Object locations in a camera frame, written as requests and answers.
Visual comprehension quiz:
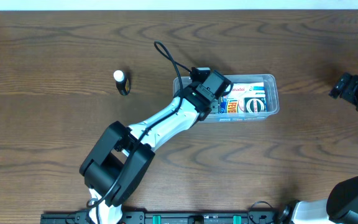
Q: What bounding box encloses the blue Kool Fever box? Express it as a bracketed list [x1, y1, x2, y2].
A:
[219, 97, 246, 114]

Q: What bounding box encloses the white Panadol packet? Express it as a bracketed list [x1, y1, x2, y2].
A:
[226, 82, 265, 100]

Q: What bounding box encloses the dark green round-logo box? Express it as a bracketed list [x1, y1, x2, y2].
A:
[244, 97, 267, 113]

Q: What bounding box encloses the small black white-capped bottle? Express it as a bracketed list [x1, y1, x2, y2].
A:
[113, 70, 131, 96]

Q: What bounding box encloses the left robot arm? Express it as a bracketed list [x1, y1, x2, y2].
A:
[80, 68, 233, 223]

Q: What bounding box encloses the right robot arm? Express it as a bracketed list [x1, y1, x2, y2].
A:
[275, 73, 358, 224]

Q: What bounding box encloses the clear plastic container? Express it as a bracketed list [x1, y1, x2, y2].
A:
[173, 73, 280, 123]

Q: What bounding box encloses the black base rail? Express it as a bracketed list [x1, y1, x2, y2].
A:
[40, 211, 282, 224]

